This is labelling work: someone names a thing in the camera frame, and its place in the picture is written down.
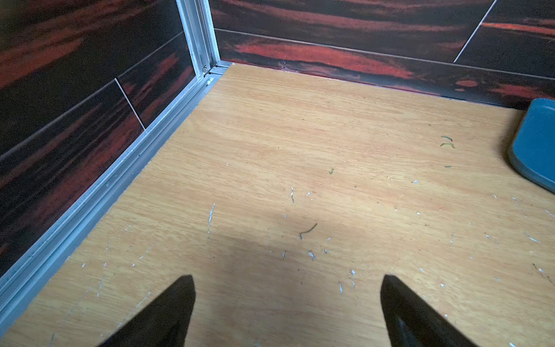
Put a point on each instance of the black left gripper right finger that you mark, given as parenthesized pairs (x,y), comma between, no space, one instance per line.
(411,321)

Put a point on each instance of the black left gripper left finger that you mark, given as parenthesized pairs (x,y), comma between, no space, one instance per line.
(164,322)

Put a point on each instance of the teal plastic tray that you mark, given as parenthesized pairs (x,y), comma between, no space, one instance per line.
(531,152)

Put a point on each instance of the aluminium frame post left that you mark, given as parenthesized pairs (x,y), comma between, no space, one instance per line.
(88,90)

